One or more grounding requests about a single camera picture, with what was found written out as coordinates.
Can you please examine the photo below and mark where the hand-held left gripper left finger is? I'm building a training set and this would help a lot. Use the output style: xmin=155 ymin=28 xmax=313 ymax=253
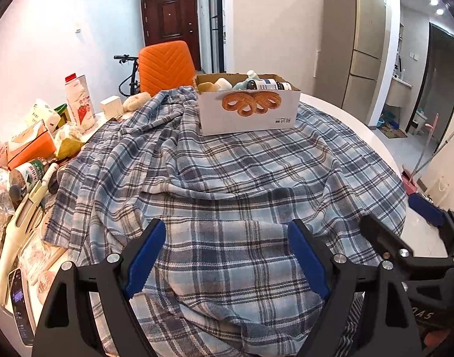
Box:
xmin=31 ymin=219 xmax=167 ymax=357

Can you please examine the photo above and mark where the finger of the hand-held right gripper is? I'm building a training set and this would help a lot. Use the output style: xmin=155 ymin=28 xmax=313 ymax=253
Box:
xmin=408 ymin=193 xmax=454 ymax=247
xmin=360 ymin=213 xmax=454 ymax=280

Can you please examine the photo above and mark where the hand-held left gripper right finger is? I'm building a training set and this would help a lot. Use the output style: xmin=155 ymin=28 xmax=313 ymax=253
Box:
xmin=288 ymin=219 xmax=423 ymax=357

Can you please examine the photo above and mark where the cardboard box with pastry print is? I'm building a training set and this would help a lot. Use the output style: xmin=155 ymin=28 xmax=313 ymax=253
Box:
xmin=194 ymin=72 xmax=301 ymax=136

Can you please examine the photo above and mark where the white paper bag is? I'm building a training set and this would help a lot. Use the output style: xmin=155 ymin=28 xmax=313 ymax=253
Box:
xmin=424 ymin=171 xmax=454 ymax=206

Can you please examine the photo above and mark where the pink dustpan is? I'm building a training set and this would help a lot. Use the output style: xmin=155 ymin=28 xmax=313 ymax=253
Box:
xmin=401 ymin=169 xmax=422 ymax=196

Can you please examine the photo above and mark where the blue plaid cloth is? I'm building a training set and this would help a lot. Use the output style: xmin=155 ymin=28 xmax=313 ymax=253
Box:
xmin=43 ymin=86 xmax=408 ymax=357

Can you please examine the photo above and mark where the cream handheld appliance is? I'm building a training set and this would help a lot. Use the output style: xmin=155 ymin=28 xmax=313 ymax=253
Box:
xmin=0 ymin=178 xmax=52 ymax=306

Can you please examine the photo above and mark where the white flat device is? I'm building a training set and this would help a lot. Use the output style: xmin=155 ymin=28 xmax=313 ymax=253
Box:
xmin=7 ymin=268 xmax=36 ymax=346

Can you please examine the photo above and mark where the yellow bag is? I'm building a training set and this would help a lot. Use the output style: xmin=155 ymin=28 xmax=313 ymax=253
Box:
xmin=54 ymin=124 xmax=86 ymax=159

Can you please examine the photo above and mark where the green labelled bottle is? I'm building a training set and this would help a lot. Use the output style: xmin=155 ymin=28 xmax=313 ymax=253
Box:
xmin=9 ymin=160 xmax=46 ymax=200

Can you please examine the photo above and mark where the small white box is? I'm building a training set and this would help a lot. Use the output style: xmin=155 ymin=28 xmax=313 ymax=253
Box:
xmin=100 ymin=96 xmax=124 ymax=120

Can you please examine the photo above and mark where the beige fluffy item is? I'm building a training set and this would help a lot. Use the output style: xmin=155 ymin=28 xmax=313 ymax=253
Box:
xmin=123 ymin=93 xmax=152 ymax=113

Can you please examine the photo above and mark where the orange tissue box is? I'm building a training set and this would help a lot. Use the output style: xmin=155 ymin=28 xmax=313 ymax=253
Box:
xmin=7 ymin=121 xmax=58 ymax=172

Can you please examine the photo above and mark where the red and white milk carton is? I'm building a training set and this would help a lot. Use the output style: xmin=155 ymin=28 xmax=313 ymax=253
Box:
xmin=65 ymin=73 xmax=96 ymax=131

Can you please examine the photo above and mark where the beige refrigerator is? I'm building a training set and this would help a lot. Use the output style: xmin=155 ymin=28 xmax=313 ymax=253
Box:
xmin=314 ymin=0 xmax=393 ymax=114

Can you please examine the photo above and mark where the dark jar with white label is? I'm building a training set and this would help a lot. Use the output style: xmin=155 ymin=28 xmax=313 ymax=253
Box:
xmin=249 ymin=78 xmax=293 ymax=91

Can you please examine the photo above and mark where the orange chair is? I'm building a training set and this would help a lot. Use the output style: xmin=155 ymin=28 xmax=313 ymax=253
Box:
xmin=138 ymin=40 xmax=196 ymax=97

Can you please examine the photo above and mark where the dark brown door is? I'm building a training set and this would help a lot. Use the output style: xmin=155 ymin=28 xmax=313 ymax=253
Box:
xmin=140 ymin=0 xmax=201 ymax=73

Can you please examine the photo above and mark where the bicycle handlebar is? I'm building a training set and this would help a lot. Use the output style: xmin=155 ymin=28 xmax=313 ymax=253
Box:
xmin=113 ymin=55 xmax=141 ymax=96

